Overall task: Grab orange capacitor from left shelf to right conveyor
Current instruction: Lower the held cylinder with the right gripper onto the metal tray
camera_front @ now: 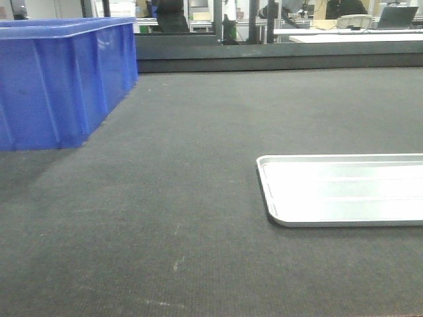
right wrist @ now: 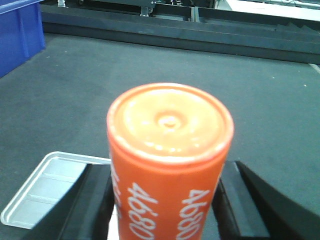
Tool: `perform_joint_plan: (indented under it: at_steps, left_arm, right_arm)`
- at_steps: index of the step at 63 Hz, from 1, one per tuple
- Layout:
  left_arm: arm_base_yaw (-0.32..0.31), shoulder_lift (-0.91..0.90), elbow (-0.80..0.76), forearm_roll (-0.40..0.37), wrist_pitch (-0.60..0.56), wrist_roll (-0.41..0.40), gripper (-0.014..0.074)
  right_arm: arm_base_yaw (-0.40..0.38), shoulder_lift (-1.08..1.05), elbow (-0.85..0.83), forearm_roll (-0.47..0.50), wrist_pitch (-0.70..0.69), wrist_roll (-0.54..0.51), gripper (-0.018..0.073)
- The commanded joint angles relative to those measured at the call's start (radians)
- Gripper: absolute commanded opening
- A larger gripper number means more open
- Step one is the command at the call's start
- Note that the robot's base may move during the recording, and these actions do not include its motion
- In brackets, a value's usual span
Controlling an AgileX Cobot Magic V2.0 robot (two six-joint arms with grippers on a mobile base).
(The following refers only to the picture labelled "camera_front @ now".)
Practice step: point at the blue crate on conveyor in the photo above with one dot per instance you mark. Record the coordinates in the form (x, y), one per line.
(60, 78)

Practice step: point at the silver metal tray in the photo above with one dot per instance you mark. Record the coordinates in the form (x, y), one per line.
(352, 190)

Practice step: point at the white background table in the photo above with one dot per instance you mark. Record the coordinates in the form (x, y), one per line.
(317, 36)

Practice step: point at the grey laptop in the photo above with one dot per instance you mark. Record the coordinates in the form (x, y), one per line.
(396, 18)

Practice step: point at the black conveyor side rail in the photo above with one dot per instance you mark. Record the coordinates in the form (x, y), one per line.
(201, 53)

